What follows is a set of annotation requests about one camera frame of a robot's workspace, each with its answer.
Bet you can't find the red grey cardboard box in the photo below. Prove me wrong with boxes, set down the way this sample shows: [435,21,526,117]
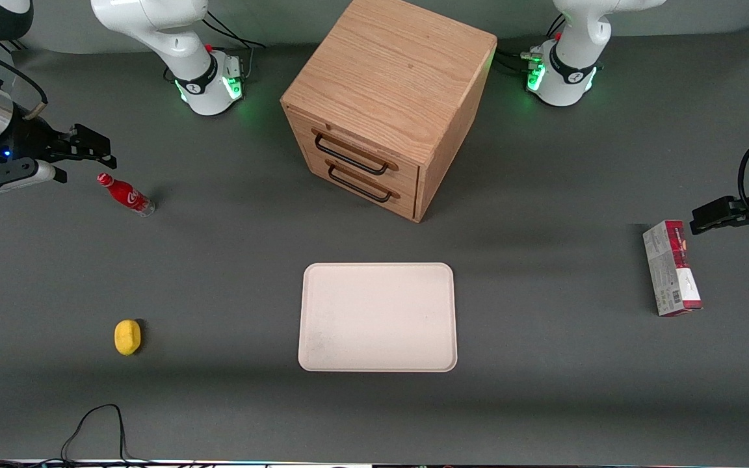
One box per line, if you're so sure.
[642,220,704,318]

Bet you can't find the black metal drawer handle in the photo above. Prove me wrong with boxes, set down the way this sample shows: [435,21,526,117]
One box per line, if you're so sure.
[326,162,394,204]
[313,132,399,177]

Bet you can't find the yellow lemon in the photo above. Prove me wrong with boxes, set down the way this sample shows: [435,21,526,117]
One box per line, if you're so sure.
[114,318,143,357]

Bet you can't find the red coke bottle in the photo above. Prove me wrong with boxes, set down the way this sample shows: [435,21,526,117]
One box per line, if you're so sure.
[97,172,156,218]

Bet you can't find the black left arm base cables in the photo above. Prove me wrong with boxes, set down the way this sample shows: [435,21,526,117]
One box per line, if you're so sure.
[494,13,568,77]

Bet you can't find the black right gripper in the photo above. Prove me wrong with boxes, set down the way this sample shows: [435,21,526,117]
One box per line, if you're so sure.
[0,116,118,177]

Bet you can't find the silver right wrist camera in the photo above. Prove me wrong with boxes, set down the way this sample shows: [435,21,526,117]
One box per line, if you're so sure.
[0,161,68,200]

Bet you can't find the thin black table cable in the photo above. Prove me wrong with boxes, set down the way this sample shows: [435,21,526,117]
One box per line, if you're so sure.
[0,403,154,468]

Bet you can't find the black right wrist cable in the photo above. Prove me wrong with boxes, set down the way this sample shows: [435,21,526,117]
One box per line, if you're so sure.
[0,40,48,122]

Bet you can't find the white rectangular tray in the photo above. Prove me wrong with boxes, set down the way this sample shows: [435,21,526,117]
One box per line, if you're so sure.
[298,262,458,373]

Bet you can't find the black arm base cables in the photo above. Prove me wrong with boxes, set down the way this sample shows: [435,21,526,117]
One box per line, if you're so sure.
[494,13,568,77]
[201,10,266,84]

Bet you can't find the wooden drawer front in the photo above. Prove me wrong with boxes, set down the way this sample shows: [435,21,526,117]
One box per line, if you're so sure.
[303,153,418,220]
[287,107,422,190]

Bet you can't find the wooden drawer cabinet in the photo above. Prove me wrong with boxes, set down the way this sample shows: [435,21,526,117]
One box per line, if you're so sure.
[280,0,499,224]

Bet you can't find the black right arm base cables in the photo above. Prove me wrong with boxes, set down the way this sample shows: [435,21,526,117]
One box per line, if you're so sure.
[201,10,266,84]

